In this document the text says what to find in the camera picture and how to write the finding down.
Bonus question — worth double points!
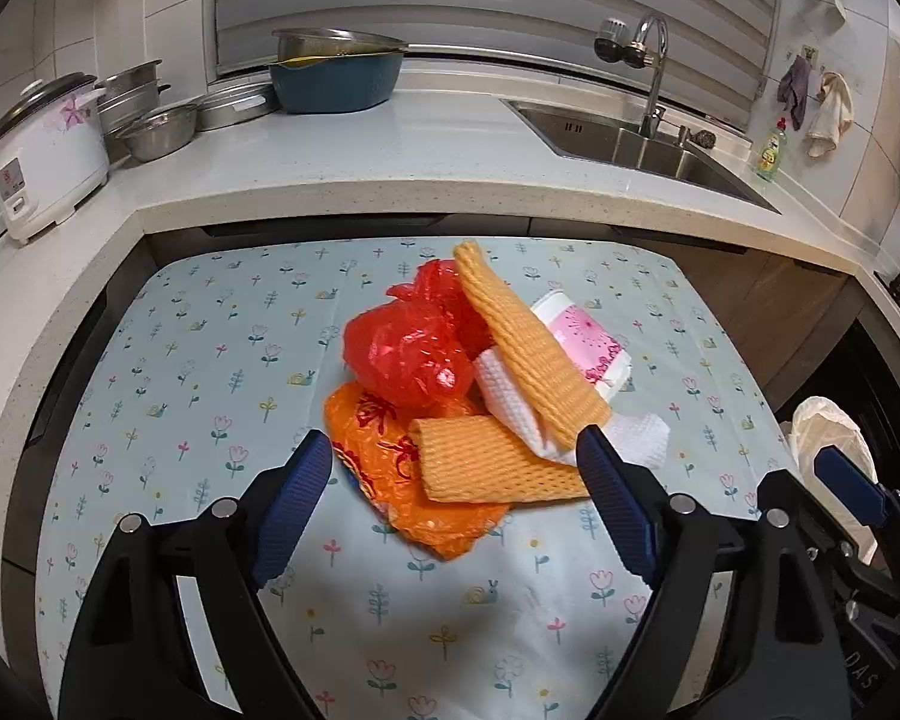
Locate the orange bag red print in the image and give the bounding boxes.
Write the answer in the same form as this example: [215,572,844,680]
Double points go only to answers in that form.
[323,380,510,561]

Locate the pink white paper cup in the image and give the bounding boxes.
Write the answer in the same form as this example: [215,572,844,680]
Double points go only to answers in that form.
[532,291,632,401]

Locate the orange foam fruit net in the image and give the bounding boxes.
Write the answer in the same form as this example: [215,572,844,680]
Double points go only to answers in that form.
[453,241,613,450]

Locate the red plastic bag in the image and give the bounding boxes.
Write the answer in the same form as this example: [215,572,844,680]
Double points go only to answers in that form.
[343,260,494,410]

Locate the chrome kitchen faucet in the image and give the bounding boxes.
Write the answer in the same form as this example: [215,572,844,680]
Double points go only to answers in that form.
[593,10,668,138]

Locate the white paper napkin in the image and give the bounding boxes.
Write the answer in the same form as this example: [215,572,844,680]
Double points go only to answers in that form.
[475,346,670,470]

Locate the bin with white liner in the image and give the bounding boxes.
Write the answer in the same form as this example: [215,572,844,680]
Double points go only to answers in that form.
[785,395,878,564]

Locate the black built-in oven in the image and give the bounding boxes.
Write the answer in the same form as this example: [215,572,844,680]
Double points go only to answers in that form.
[774,319,900,465]

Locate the floral light blue tablecloth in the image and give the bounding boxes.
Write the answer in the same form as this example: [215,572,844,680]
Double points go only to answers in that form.
[35,238,795,718]

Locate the green dish soap bottle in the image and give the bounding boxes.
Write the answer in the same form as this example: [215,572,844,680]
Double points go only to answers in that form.
[754,115,787,181]

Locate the stainless steel sink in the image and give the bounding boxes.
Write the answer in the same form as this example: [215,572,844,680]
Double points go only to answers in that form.
[505,101,777,213]

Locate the dark sink scrubber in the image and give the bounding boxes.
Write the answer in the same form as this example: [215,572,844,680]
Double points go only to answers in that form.
[689,128,717,149]

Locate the small steel bowl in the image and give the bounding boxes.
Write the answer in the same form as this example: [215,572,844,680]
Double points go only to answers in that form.
[116,104,198,163]

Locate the cream hanging cloth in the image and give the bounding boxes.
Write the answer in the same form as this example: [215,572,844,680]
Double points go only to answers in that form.
[806,70,855,160]

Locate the steel plate stack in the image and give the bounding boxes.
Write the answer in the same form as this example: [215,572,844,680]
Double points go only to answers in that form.
[196,82,279,132]

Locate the purple hanging cloth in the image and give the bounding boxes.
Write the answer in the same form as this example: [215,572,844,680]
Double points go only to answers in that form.
[777,54,811,132]

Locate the dark blue basin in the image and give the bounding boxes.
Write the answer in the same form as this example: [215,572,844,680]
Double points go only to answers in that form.
[269,52,403,115]

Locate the white rice cooker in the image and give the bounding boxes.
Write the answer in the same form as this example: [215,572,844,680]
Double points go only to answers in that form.
[0,71,110,244]

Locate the stacked steel pots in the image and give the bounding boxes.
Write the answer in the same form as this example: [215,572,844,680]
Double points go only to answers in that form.
[95,59,169,137]

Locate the steel bowl in basin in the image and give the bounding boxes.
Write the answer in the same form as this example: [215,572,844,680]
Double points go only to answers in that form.
[272,28,408,64]

